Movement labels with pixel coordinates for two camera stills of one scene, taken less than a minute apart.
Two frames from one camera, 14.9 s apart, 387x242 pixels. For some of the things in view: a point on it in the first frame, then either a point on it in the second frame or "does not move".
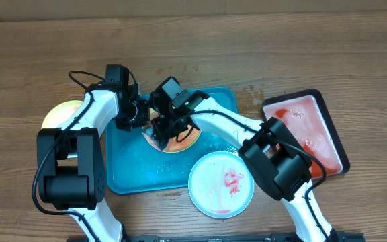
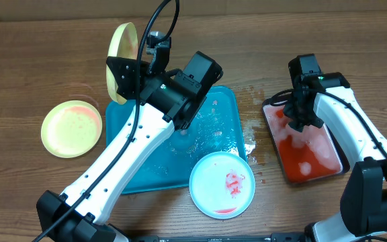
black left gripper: [145, 108] → [127, 85]
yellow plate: [189, 139] → [124, 44]
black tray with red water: [305, 115] does not move
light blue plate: [220, 185] does not move
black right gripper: [161, 132] → [291, 113]
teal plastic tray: [134, 165] does not move
